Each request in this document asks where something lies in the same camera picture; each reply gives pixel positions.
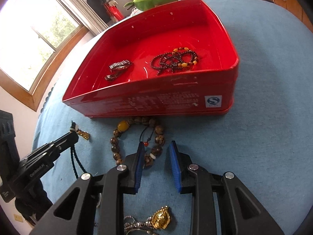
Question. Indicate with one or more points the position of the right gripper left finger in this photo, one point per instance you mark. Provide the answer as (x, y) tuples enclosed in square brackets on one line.
[(74, 212)]

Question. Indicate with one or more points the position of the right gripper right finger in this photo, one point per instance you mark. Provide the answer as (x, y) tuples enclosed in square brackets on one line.
[(219, 197)]

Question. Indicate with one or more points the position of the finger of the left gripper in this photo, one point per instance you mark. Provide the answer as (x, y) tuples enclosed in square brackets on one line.
[(50, 152)]

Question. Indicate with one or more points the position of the black cord gold pendant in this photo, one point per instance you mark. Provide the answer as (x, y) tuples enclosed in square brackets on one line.
[(75, 159)]

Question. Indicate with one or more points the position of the silver metal watch band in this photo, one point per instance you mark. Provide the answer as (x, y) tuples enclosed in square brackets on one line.
[(116, 69)]

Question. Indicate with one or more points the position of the blue bed cover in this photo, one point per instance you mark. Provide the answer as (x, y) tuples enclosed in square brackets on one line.
[(265, 139)]

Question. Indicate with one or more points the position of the red tin box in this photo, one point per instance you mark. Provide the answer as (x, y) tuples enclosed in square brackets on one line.
[(183, 63)]

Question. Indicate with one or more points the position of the coat rack with clothes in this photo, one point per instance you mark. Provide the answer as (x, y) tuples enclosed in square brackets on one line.
[(106, 9)]

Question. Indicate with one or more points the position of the wooden wardrobe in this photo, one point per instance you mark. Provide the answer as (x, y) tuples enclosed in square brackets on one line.
[(296, 9)]

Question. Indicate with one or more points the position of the wooden window frame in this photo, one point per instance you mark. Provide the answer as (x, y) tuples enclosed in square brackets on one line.
[(36, 37)]

